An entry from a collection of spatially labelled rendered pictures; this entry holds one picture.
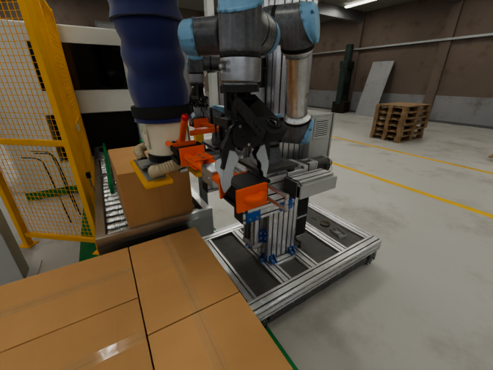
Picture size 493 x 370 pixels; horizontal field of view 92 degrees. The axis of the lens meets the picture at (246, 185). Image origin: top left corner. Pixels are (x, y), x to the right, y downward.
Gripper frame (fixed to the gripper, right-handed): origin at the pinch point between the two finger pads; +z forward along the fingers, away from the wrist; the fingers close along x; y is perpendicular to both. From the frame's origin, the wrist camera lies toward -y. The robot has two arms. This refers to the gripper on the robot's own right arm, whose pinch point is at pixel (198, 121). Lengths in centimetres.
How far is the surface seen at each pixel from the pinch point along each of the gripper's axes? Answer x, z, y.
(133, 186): -39, 34, -8
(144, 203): -35, 46, -8
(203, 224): -1, 70, -3
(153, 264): -40, 65, 24
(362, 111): 937, 111, -485
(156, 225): -31, 61, -4
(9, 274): -127, 109, -75
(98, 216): -61, 61, -35
